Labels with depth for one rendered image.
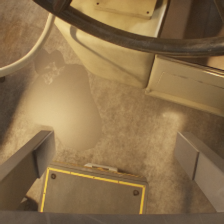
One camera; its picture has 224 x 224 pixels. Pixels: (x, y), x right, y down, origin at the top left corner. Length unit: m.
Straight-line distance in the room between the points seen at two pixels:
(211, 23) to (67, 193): 1.28
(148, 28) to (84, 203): 1.11
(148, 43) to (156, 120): 1.15
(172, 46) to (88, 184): 1.00
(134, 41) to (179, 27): 0.70
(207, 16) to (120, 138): 1.00
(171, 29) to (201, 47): 0.70
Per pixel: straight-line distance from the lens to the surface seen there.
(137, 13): 0.97
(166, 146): 1.39
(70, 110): 1.49
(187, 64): 0.90
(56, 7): 0.26
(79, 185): 1.15
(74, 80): 1.55
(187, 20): 0.99
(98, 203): 1.15
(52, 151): 0.17
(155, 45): 0.26
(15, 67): 0.84
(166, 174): 1.42
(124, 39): 0.27
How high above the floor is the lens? 1.36
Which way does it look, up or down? 79 degrees down
